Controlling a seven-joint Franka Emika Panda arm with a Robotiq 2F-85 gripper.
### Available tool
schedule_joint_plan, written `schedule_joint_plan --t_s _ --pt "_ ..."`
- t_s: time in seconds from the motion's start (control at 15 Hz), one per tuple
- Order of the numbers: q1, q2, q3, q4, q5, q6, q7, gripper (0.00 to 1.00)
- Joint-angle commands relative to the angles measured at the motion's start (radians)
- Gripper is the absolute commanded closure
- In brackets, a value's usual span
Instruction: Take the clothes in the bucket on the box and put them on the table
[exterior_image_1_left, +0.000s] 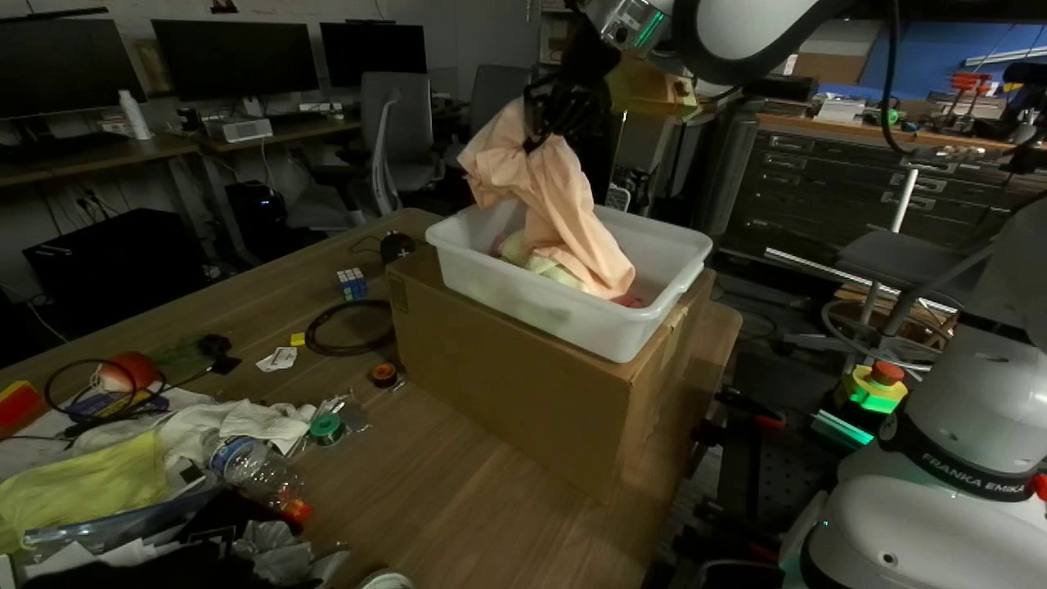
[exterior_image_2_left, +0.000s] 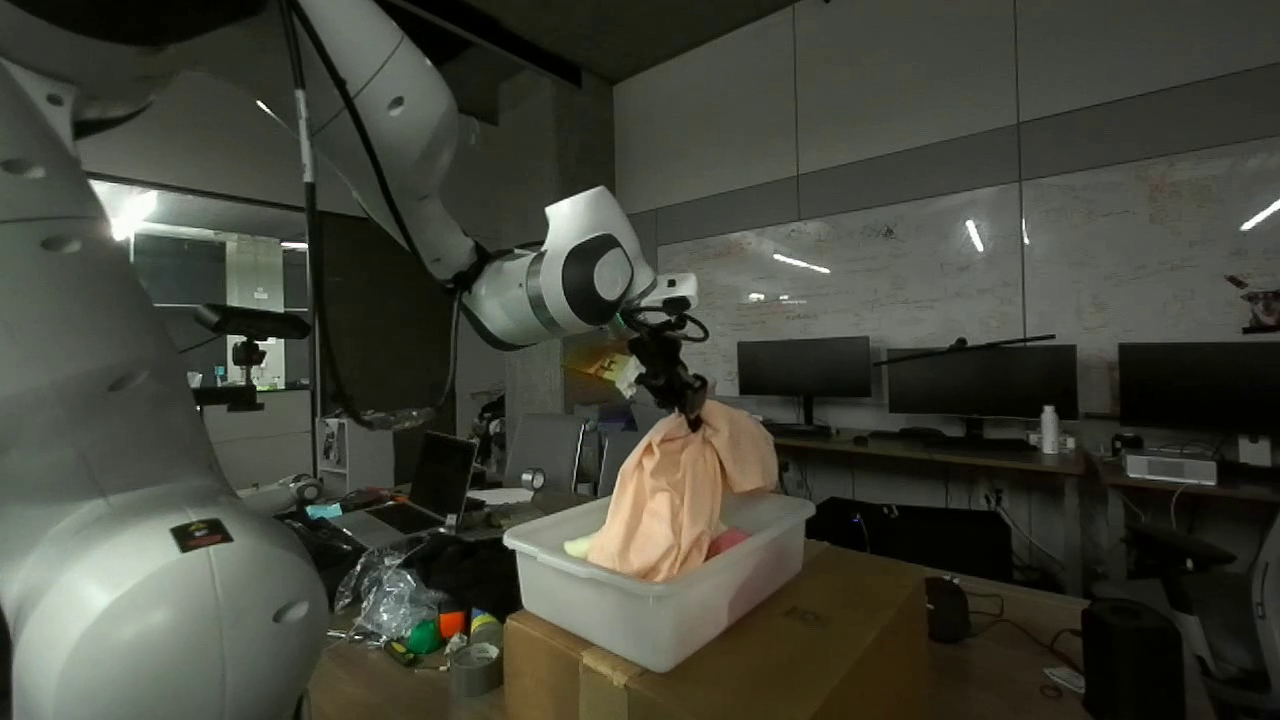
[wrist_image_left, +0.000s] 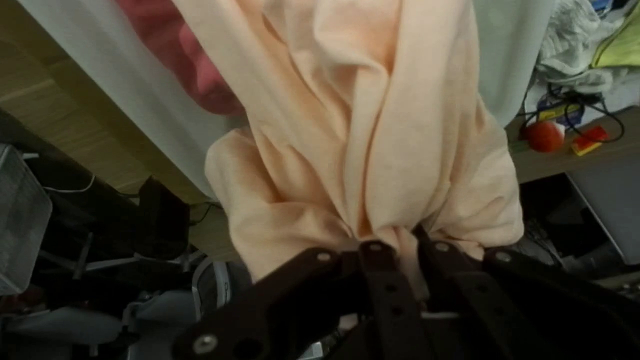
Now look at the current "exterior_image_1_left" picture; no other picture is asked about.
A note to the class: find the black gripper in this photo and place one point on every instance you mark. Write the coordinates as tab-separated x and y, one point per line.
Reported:
584	77

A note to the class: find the light green terry towel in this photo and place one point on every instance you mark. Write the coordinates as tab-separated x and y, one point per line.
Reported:
543	265

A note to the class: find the red cloth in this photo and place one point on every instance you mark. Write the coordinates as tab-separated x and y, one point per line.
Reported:
640	297

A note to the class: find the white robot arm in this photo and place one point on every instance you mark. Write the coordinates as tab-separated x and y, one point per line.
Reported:
754	33

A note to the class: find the brown cardboard box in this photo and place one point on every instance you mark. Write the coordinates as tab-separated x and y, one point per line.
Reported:
524	379

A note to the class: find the green glowing box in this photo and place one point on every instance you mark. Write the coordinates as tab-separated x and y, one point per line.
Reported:
839	426

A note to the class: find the grey office chair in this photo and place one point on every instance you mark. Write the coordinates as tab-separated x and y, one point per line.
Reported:
495	100
398	119

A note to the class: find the black computer monitor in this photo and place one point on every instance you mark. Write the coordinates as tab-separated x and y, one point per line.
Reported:
234	61
66	65
371	52

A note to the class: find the small black object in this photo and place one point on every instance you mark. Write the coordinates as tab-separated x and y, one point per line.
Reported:
398	251

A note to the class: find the white plastic bin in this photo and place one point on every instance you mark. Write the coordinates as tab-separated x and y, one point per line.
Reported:
610	327

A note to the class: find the rubiks cube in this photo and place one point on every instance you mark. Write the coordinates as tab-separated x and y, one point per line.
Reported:
350	281

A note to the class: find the black equipment rack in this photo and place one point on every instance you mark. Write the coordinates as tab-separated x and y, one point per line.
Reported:
830	183

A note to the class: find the white desktop device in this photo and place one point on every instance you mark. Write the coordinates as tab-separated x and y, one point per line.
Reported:
246	132

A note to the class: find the small orange tape roll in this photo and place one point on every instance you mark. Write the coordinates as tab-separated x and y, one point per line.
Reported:
385	373

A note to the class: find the white paper scrap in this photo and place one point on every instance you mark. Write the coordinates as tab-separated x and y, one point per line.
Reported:
277	361

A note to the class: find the small green toy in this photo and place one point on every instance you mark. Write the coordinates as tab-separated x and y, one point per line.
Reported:
326	426

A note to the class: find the blue partition panel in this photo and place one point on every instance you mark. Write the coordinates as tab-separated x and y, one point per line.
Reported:
927	52

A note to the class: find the small black gadget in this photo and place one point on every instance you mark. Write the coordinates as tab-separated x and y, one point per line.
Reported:
217	349

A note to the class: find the white plastic bottle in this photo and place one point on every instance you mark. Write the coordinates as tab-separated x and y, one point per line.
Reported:
132	119

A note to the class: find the red emergency stop button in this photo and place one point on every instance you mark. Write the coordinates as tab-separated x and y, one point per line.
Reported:
885	373

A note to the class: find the white cloth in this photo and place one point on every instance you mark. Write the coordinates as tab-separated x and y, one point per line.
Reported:
246	426

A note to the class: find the clear plastic bottle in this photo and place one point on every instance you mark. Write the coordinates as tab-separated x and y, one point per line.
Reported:
246	462

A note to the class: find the long wooden desk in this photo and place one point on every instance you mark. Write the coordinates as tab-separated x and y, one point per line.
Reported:
85	160

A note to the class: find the black cabinet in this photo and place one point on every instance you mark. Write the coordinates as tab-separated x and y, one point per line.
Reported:
108	271

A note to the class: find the red round object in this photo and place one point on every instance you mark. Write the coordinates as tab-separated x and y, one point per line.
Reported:
137	370

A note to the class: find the white cup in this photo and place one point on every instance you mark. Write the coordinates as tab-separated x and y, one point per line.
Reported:
386	581

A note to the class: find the clear plastic bag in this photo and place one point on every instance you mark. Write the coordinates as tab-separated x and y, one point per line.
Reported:
119	528

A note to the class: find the yellow green cloth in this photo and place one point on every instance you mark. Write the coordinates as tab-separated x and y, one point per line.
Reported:
78	486

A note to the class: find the red block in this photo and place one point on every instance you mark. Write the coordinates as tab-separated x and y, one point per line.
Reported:
21	411

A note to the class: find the yellow wrist camera bar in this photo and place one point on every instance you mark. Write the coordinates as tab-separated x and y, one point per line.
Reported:
656	90

